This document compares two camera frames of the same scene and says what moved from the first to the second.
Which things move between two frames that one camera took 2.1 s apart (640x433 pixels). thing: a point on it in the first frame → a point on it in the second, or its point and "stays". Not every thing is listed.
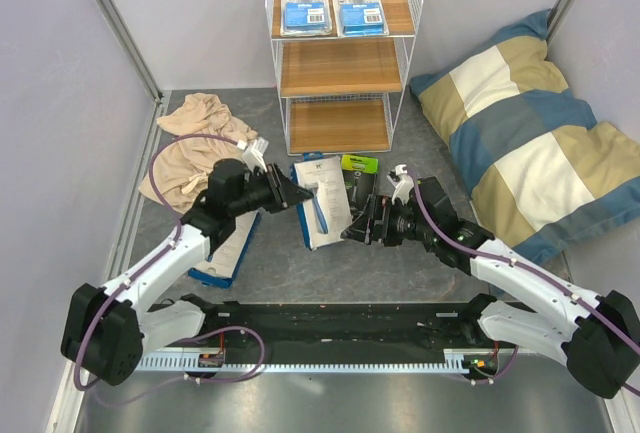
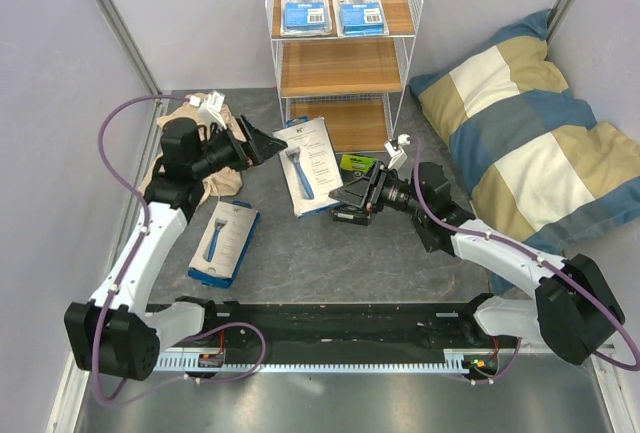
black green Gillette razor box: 359,176 stays
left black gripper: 283,192 → 257,148
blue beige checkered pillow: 542,169 stays
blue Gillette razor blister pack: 305,7 stays
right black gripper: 362,229 → 366,191
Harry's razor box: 325,216 → 310,164
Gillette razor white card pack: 357,8 stays
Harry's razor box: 227,256 stays
